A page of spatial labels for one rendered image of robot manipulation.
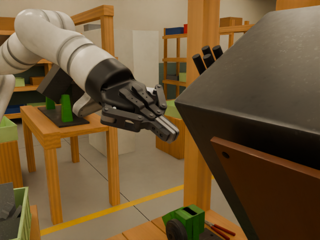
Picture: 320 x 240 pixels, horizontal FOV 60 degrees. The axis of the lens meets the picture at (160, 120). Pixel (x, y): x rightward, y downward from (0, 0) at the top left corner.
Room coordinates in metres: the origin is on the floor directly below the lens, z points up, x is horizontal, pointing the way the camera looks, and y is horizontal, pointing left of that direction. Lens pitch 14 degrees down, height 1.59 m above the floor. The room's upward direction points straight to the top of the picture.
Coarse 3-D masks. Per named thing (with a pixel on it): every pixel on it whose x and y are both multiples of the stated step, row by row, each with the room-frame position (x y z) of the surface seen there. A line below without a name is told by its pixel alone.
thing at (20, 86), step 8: (0, 24) 5.99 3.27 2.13; (8, 24) 6.05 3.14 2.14; (88, 24) 6.96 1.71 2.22; (96, 24) 7.06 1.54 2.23; (0, 32) 5.87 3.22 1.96; (8, 32) 5.94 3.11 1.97; (48, 64) 6.37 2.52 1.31; (16, 80) 6.04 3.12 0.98; (32, 80) 6.24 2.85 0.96; (40, 80) 6.34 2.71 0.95; (16, 88) 5.96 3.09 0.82; (24, 88) 6.04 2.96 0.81; (32, 88) 6.13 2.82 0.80; (32, 104) 6.57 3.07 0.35; (40, 104) 6.67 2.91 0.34; (8, 112) 5.93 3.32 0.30; (16, 112) 6.01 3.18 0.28
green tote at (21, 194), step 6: (18, 192) 1.19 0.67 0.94; (24, 192) 1.20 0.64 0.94; (18, 198) 1.19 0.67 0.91; (24, 198) 1.10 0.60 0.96; (18, 204) 1.19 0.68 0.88; (24, 204) 1.05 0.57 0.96; (24, 210) 1.01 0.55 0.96; (24, 216) 0.98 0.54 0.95; (30, 216) 1.17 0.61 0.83; (24, 222) 0.98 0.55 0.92; (30, 222) 1.14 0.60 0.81; (24, 228) 0.95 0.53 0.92; (18, 234) 0.85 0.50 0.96; (24, 234) 0.94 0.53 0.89
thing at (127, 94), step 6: (120, 90) 0.41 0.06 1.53; (126, 90) 0.41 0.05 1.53; (120, 96) 0.41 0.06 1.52; (126, 96) 0.40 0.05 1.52; (132, 96) 0.41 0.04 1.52; (132, 102) 0.40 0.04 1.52; (138, 102) 0.40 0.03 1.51; (138, 108) 0.39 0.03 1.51; (144, 108) 0.40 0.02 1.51; (144, 114) 0.39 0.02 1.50; (150, 114) 0.39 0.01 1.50
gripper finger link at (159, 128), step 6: (144, 120) 0.38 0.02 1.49; (150, 120) 0.39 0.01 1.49; (138, 126) 0.38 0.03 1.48; (144, 126) 0.39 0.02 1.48; (150, 126) 0.39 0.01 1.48; (156, 126) 0.38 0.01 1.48; (156, 132) 0.38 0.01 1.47; (162, 132) 0.37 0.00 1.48; (168, 132) 0.37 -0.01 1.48; (162, 138) 0.38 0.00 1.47; (168, 138) 0.38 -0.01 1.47
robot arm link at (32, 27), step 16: (16, 16) 0.52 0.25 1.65; (32, 16) 0.50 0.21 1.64; (16, 32) 0.51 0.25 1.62; (32, 32) 0.49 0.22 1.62; (48, 32) 0.48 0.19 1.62; (64, 32) 0.49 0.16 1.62; (32, 48) 0.50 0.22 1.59; (48, 48) 0.48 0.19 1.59; (64, 48) 0.47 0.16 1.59; (64, 64) 0.46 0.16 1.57
